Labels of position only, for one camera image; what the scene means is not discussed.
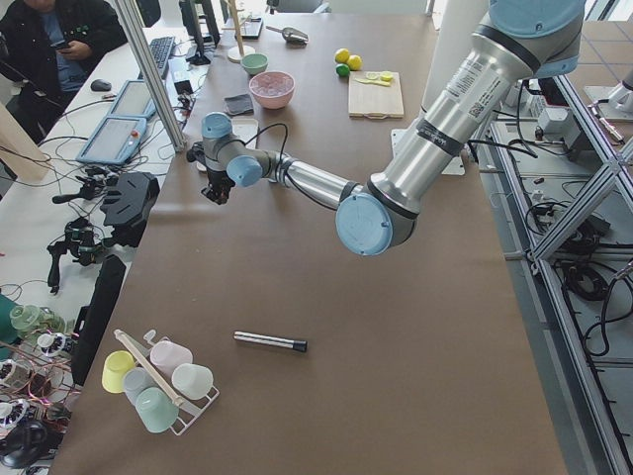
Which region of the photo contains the pink bowl of ice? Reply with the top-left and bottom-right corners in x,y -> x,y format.
248,71 -> 296,110

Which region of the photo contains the blue teach pendant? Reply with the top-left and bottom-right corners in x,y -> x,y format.
110,80 -> 156,119
75,115 -> 147,165

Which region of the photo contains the white cup rack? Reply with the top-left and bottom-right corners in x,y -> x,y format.
114,330 -> 221,436

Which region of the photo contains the grey folded cloth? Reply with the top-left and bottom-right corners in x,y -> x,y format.
224,93 -> 253,117

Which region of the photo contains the wooden cutting board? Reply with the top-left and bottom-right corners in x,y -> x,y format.
348,71 -> 405,119

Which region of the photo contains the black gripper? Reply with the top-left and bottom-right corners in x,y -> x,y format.
201,169 -> 235,205

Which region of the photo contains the white cup in rack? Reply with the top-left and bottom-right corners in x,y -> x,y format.
171,363 -> 214,400

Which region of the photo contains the wooden cup stand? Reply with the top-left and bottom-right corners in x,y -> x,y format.
222,0 -> 255,63

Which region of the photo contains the pink cup in rack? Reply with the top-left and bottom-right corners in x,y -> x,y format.
149,340 -> 193,378

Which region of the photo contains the green lime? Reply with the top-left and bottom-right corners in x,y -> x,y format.
335,63 -> 350,77

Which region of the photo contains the yellow lemon near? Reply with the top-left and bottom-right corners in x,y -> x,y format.
346,54 -> 363,71

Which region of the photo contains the green ceramic bowl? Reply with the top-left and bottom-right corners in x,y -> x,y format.
240,52 -> 268,76

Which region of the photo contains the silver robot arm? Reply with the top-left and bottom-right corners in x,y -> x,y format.
187,1 -> 585,256

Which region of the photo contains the seated person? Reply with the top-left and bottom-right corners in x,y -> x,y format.
0,0 -> 131,144

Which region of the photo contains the steel muddler black tip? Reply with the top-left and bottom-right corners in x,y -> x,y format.
233,331 -> 308,353

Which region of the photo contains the metal ice scoop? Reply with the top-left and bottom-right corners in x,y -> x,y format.
266,25 -> 309,46

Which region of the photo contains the yellow lemon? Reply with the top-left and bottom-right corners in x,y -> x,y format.
334,48 -> 350,63
346,54 -> 363,71

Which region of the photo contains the yellow plastic knife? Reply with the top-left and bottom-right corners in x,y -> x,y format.
353,77 -> 392,87

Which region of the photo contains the green cup in rack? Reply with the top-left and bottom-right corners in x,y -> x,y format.
135,387 -> 179,433

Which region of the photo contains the yellow lemon far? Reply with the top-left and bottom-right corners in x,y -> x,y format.
334,48 -> 350,63

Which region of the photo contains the yellow cup in rack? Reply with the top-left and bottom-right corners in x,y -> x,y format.
102,350 -> 136,394

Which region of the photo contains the blue teach pendant near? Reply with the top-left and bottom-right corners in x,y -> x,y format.
75,115 -> 147,165

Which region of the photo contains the blue teach pendant far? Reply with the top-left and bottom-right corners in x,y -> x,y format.
110,80 -> 156,119

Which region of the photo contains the grey cup in rack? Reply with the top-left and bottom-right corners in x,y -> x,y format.
123,366 -> 154,405

